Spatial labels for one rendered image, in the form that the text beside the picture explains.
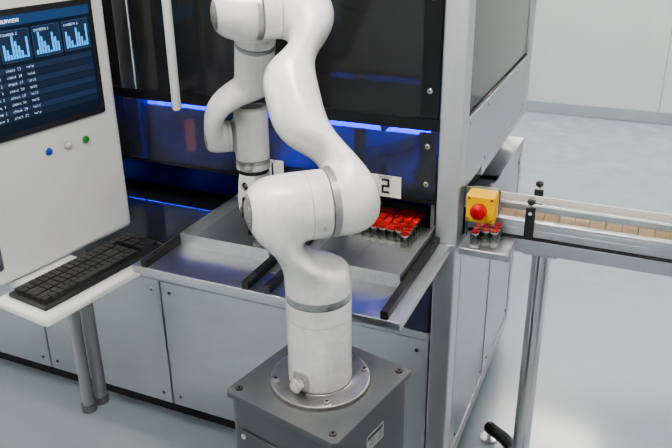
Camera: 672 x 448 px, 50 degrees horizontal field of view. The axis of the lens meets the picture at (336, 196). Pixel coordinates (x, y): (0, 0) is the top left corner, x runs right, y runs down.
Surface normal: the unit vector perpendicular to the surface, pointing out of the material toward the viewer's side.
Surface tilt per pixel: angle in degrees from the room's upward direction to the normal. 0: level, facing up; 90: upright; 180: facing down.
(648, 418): 0
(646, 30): 90
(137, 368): 90
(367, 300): 0
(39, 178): 90
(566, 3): 90
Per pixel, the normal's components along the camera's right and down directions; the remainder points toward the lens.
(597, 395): -0.01, -0.93
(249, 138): 0.14, 0.36
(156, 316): -0.40, 0.35
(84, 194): 0.85, 0.19
